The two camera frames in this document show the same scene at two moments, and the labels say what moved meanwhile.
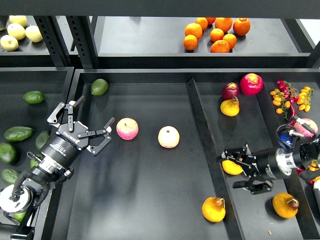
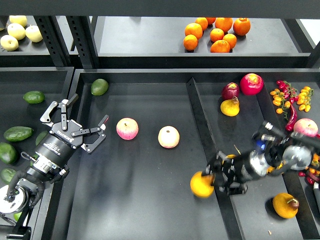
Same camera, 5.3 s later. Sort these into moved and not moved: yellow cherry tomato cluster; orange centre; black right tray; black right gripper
Moved: black right gripper
Not moved: yellow cherry tomato cluster; orange centre; black right tray
